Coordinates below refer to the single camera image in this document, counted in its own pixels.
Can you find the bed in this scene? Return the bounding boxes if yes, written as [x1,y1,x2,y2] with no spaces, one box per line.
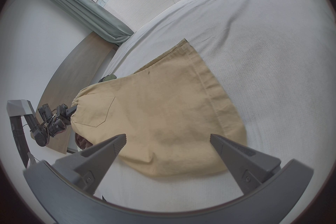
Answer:
[30,0,336,214]

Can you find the grey-green curtain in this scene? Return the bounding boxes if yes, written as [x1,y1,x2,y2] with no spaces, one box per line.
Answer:
[35,0,134,46]

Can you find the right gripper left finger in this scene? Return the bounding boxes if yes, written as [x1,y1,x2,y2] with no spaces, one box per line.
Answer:
[54,134,126,196]

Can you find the green garment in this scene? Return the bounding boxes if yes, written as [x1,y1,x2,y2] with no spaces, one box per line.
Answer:
[98,74,116,83]

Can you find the tan shorts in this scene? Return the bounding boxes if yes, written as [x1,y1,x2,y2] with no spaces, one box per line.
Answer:
[70,39,248,179]

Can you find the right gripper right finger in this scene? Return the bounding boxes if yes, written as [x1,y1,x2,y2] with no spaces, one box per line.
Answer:
[211,134,282,196]

